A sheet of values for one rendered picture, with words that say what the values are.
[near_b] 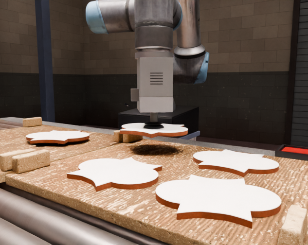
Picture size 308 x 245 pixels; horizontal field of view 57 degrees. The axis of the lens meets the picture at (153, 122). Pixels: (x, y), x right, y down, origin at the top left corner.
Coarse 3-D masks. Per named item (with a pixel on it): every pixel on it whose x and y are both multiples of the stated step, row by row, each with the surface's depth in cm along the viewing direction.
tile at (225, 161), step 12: (204, 156) 52; (216, 156) 52; (228, 156) 52; (240, 156) 52; (252, 156) 52; (204, 168) 47; (216, 168) 46; (228, 168) 45; (240, 168) 44; (252, 168) 44; (264, 168) 44; (276, 168) 45
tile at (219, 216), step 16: (192, 176) 41; (160, 192) 35; (176, 192) 35; (192, 192) 35; (208, 192) 35; (224, 192) 35; (240, 192) 35; (256, 192) 35; (272, 192) 35; (176, 208) 32; (192, 208) 30; (208, 208) 30; (224, 208) 30; (240, 208) 30; (256, 208) 30; (272, 208) 30; (240, 224) 28
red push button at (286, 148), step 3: (285, 147) 65; (288, 147) 65; (291, 147) 65; (282, 150) 62; (285, 150) 62; (288, 150) 62; (291, 150) 62; (294, 150) 62; (297, 150) 62; (300, 150) 62; (303, 150) 62; (306, 150) 62; (303, 153) 60; (306, 153) 60
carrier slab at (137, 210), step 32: (64, 160) 52; (160, 160) 52; (192, 160) 52; (288, 160) 52; (32, 192) 40; (64, 192) 37; (96, 192) 37; (128, 192) 37; (288, 192) 37; (128, 224) 31; (160, 224) 29; (192, 224) 29; (224, 224) 29; (256, 224) 29
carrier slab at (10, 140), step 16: (16, 128) 87; (32, 128) 87; (48, 128) 87; (64, 128) 87; (0, 144) 65; (16, 144) 65; (32, 144) 65; (48, 144) 65; (64, 144) 65; (80, 144) 65; (96, 144) 65; (112, 144) 65; (0, 176) 45
